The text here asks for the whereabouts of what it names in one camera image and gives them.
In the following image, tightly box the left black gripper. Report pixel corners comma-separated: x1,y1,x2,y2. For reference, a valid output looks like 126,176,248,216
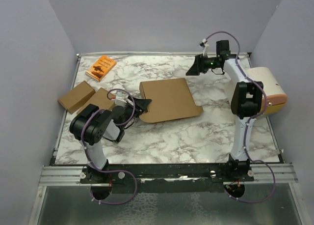
121,96,151,129

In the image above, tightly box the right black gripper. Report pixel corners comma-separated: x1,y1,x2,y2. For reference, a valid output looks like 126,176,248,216
186,54,220,76

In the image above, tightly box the brown cardboard box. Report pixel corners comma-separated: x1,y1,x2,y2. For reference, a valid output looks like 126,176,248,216
58,81,96,114
77,87,115,114
139,78,203,123

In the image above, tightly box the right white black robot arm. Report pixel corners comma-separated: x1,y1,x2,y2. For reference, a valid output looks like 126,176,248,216
186,39,263,181

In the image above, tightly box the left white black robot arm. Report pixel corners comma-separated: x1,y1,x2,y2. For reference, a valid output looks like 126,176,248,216
69,95,152,184

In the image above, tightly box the folded flat brown cardboard box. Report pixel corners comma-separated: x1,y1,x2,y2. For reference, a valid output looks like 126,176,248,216
77,87,115,114

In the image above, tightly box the orange booklet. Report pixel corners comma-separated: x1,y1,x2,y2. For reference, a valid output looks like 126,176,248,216
85,55,117,82

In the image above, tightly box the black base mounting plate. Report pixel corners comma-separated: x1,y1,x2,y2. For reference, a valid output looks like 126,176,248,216
49,148,256,202

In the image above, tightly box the cream toy bread bin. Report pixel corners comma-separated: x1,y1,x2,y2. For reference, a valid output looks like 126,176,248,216
224,66,287,117

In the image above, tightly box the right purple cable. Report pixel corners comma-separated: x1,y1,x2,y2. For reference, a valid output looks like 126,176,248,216
205,31,277,203

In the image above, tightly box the aluminium rail frame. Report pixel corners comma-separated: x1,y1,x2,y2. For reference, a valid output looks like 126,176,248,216
26,53,299,225

